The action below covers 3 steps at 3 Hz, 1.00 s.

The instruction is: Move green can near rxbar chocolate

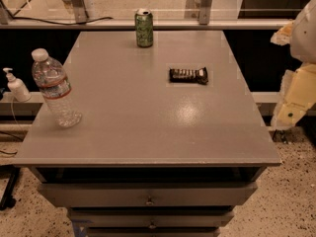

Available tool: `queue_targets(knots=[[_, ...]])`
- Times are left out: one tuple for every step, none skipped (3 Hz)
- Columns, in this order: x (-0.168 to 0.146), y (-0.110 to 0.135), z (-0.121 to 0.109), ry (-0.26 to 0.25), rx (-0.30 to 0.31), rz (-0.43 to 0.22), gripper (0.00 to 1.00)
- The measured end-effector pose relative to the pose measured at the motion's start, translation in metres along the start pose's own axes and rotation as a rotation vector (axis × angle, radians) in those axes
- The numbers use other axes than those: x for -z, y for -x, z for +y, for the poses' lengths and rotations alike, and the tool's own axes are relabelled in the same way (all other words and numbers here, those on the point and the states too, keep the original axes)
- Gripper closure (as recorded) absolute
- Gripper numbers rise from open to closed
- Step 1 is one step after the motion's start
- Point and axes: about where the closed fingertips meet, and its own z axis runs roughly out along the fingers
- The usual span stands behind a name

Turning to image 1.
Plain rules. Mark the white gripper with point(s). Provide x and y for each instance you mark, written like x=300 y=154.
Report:
x=305 y=34

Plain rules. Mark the green soda can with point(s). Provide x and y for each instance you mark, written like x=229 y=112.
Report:
x=143 y=19

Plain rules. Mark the chocolate rxbar dark wrapper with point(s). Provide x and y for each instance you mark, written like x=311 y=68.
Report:
x=199 y=76

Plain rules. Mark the clear plastic water bottle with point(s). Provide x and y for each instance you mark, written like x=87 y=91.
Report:
x=54 y=85

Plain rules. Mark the middle grey drawer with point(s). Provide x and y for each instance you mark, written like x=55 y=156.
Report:
x=158 y=217

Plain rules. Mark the grey drawer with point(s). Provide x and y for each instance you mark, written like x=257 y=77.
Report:
x=147 y=194
x=158 y=217
x=158 y=232

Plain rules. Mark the bottom grey drawer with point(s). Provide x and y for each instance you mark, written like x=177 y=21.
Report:
x=158 y=232

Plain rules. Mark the top grey drawer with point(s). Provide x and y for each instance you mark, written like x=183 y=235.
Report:
x=147 y=194

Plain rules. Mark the white pump dispenser bottle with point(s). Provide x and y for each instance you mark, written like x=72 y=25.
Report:
x=17 y=86

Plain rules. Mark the black stand on floor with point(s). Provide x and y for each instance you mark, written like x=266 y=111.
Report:
x=7 y=200

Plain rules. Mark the left metal frame post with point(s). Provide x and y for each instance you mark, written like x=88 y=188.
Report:
x=79 y=11

